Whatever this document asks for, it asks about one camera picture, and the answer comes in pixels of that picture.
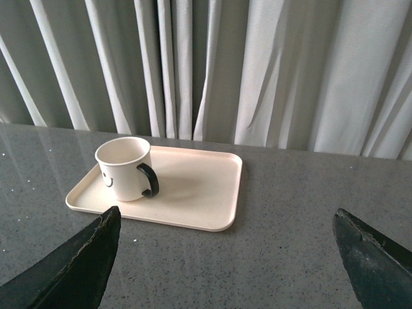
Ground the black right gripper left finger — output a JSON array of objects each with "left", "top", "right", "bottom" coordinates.
[{"left": 1, "top": 206, "right": 121, "bottom": 308}]

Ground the white pleated curtain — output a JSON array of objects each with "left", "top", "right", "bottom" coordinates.
[{"left": 1, "top": 1, "right": 411, "bottom": 160}]

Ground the pink rectangular plastic tray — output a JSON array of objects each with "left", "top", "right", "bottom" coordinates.
[{"left": 66, "top": 146, "right": 243, "bottom": 232}]

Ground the white smiley mug black handle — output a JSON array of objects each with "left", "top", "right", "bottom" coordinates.
[{"left": 95, "top": 136, "right": 160, "bottom": 201}]

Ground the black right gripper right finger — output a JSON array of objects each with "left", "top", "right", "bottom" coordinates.
[{"left": 332, "top": 209, "right": 411, "bottom": 308}]

